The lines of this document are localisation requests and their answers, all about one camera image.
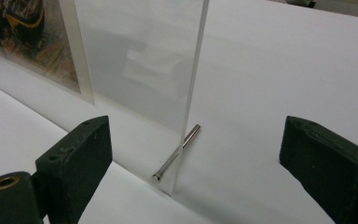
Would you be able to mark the metal frame leg pin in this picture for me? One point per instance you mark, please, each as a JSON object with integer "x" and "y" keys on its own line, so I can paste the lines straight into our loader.
{"x": 191, "y": 133}

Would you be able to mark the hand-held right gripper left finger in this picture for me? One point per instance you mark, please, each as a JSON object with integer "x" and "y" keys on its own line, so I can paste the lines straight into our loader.
{"x": 74, "y": 168}

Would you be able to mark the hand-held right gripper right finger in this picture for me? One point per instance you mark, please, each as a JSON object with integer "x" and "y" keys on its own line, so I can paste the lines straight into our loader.
{"x": 332, "y": 168}

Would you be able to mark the brown printed picture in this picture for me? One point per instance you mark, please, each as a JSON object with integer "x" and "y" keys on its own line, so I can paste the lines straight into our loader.
{"x": 28, "y": 34}

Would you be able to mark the clear acrylic photo frame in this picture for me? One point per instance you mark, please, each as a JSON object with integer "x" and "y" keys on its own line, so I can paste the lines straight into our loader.
{"x": 136, "y": 62}

